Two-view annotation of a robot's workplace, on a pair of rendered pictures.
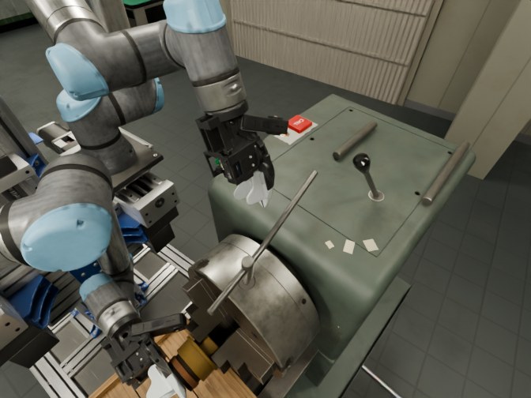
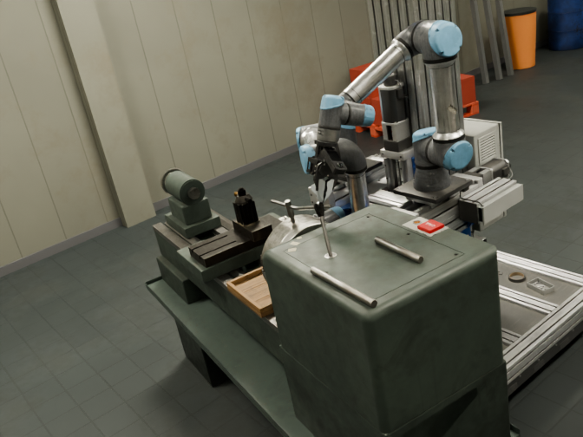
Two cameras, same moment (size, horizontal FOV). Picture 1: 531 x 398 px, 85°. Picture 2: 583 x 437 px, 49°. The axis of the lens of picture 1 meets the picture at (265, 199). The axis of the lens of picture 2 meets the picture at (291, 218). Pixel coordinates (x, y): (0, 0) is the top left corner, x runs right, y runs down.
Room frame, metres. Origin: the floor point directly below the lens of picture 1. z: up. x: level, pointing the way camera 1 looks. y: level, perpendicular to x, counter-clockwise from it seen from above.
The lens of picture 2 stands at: (0.98, -1.93, 2.16)
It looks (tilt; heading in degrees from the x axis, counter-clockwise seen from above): 23 degrees down; 110
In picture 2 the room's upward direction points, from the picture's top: 11 degrees counter-clockwise
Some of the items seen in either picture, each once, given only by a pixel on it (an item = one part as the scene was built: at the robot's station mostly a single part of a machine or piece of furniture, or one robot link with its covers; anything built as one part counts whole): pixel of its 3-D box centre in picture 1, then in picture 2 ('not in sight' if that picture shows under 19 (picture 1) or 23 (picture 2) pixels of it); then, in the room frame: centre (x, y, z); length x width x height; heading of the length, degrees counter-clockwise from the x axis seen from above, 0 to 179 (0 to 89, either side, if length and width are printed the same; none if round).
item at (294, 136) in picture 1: (293, 137); (425, 233); (0.73, -0.09, 1.23); 0.13 x 0.08 x 0.06; 137
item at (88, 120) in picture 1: (89, 111); (429, 145); (0.71, 0.48, 1.33); 0.13 x 0.12 x 0.14; 130
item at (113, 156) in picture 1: (104, 147); (430, 172); (0.70, 0.48, 1.21); 0.15 x 0.15 x 0.10
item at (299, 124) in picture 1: (298, 125); (430, 227); (0.75, -0.10, 1.26); 0.06 x 0.06 x 0.02; 47
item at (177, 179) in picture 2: not in sight; (186, 199); (-0.61, 0.86, 1.01); 0.30 x 0.20 x 0.29; 137
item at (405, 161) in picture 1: (334, 211); (377, 301); (0.58, -0.22, 1.06); 0.59 x 0.48 x 0.39; 137
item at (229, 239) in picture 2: not in sight; (239, 239); (-0.19, 0.49, 0.95); 0.43 x 0.18 x 0.04; 47
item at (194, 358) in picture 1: (196, 358); not in sight; (0.16, 0.15, 1.08); 0.09 x 0.09 x 0.09; 48
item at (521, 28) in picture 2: not in sight; (519, 38); (1.24, 7.31, 0.37); 0.45 x 0.45 x 0.74
